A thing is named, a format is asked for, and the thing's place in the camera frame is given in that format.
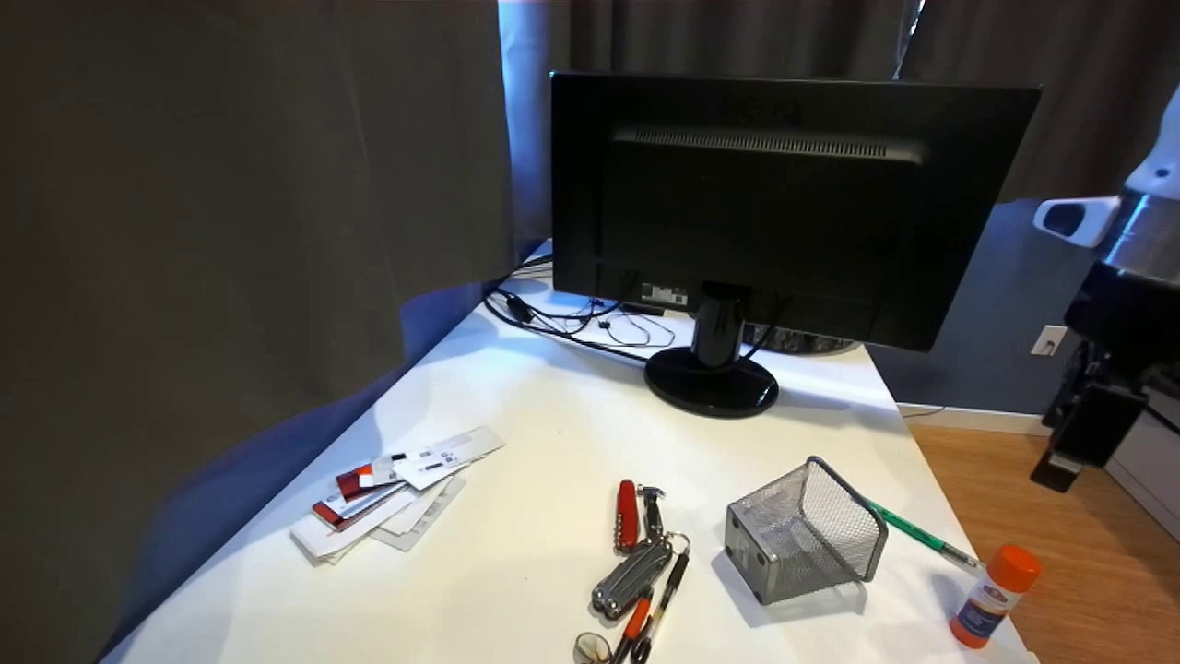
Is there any white wall outlet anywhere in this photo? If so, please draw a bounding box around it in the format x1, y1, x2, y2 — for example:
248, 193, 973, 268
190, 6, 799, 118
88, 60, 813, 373
1030, 321, 1073, 362

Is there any black computer monitor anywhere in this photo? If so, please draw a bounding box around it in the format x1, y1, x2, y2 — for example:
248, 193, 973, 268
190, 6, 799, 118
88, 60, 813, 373
0, 0, 1180, 664

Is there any black key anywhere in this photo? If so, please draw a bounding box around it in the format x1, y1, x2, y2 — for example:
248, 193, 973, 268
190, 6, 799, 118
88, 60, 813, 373
635, 484, 670, 544

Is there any white envelope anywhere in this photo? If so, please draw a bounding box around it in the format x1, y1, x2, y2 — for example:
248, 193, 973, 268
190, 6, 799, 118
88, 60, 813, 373
372, 471, 472, 557

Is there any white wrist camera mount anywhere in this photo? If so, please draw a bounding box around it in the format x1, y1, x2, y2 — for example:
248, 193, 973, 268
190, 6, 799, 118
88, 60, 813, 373
1031, 193, 1124, 246

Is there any red pocket knife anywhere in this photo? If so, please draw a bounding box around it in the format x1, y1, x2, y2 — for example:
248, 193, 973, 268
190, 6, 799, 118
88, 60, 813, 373
611, 477, 649, 553

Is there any thin black cable loop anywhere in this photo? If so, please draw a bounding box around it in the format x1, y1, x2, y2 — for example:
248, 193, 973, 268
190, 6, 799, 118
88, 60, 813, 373
591, 306, 682, 356

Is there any orange handled small tool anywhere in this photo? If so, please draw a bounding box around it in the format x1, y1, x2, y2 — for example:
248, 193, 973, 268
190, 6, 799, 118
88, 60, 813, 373
611, 595, 656, 664

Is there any glue stick with orange cap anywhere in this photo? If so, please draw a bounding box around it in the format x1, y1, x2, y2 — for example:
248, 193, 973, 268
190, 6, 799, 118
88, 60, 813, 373
942, 543, 1042, 654

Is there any black monitor with round stand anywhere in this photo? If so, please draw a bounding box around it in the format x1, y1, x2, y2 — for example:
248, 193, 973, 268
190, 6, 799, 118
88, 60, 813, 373
544, 65, 1042, 419

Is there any metal mesh pen holder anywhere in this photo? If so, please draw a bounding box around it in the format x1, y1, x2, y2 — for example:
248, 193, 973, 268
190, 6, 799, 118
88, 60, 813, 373
721, 455, 893, 607

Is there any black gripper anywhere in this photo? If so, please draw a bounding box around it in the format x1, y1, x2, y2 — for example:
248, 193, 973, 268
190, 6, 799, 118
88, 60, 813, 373
1024, 259, 1180, 498

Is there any white paper sheet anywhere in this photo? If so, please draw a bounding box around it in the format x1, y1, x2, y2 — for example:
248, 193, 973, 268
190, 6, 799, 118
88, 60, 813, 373
287, 491, 419, 566

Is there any white card with black print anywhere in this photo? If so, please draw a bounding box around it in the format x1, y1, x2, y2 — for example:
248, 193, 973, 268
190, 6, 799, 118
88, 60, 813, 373
386, 425, 510, 498

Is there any black power cable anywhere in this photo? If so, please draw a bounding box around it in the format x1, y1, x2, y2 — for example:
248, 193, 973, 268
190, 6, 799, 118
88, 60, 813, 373
478, 237, 627, 356

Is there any green pen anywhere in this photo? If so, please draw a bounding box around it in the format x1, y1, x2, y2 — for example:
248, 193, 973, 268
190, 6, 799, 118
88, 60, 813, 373
854, 494, 984, 570

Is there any red and white card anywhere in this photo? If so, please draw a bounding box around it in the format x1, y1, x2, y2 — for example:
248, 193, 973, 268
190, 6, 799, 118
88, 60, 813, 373
330, 458, 403, 503
309, 484, 415, 535

